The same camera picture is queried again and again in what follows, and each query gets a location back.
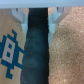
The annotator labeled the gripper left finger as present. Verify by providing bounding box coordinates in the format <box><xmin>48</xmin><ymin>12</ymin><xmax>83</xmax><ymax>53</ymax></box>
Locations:
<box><xmin>10</xmin><ymin>7</ymin><xmax>30</xmax><ymax>35</ymax></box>

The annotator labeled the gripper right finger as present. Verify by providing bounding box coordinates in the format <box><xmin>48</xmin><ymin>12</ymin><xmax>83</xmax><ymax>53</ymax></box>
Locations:
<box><xmin>47</xmin><ymin>6</ymin><xmax>73</xmax><ymax>38</ymax></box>

